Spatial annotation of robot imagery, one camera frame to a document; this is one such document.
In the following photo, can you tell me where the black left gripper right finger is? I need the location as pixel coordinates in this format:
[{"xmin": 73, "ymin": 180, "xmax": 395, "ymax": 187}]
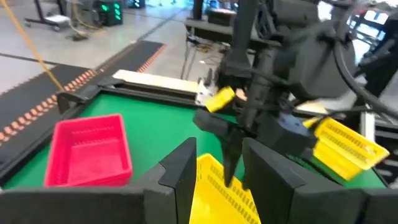
[{"xmin": 242, "ymin": 138, "xmax": 398, "ymax": 224}]

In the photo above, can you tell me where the light wooden board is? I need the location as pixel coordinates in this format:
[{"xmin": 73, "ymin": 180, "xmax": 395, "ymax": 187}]
[{"xmin": 112, "ymin": 68, "xmax": 200, "ymax": 94}]

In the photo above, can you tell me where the black floor mat orange edge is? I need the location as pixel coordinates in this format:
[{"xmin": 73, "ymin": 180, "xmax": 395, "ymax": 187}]
[
  {"xmin": 0, "ymin": 63, "xmax": 98, "ymax": 150},
  {"xmin": 95, "ymin": 40, "xmax": 167, "ymax": 74}
]

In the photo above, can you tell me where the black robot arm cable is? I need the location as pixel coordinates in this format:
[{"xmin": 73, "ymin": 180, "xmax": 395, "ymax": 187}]
[{"xmin": 333, "ymin": 40, "xmax": 398, "ymax": 118}]

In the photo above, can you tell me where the black machine with green lights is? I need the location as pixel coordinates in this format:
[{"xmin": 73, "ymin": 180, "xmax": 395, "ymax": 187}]
[{"xmin": 93, "ymin": 0, "xmax": 124, "ymax": 27}]

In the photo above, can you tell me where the wheeled cart base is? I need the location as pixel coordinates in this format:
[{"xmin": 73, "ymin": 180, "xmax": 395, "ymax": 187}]
[{"xmin": 24, "ymin": 0, "xmax": 73, "ymax": 32}]

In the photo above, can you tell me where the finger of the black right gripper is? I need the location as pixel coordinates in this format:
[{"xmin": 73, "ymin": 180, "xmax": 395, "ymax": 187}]
[{"xmin": 221, "ymin": 126, "xmax": 247, "ymax": 188}]

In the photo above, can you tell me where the black table edge frame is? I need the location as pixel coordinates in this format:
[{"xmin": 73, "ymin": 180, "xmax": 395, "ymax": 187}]
[{"xmin": 0, "ymin": 76, "xmax": 200, "ymax": 184}]

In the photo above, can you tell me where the red plastic slotted basket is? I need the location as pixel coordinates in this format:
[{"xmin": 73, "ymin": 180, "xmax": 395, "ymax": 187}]
[
  {"xmin": 44, "ymin": 114, "xmax": 134, "ymax": 184},
  {"xmin": 45, "ymin": 169, "xmax": 134, "ymax": 188}
]

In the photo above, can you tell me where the yellow plastic slotted basket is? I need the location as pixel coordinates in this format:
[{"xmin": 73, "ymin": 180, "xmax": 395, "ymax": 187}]
[
  {"xmin": 303, "ymin": 118, "xmax": 364, "ymax": 182},
  {"xmin": 313, "ymin": 116, "xmax": 391, "ymax": 170},
  {"xmin": 204, "ymin": 86, "xmax": 236, "ymax": 113},
  {"xmin": 188, "ymin": 153, "xmax": 262, "ymax": 224}
]

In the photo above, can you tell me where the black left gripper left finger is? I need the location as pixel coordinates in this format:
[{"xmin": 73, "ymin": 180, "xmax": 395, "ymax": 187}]
[{"xmin": 0, "ymin": 137, "xmax": 197, "ymax": 224}]

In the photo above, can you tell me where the dark background workbench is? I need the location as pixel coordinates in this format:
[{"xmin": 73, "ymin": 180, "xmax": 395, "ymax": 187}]
[{"xmin": 183, "ymin": 7, "xmax": 280, "ymax": 46}]

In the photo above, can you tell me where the black background robot stand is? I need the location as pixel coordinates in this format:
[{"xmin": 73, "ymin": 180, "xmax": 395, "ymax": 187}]
[{"xmin": 357, "ymin": 14, "xmax": 398, "ymax": 99}]

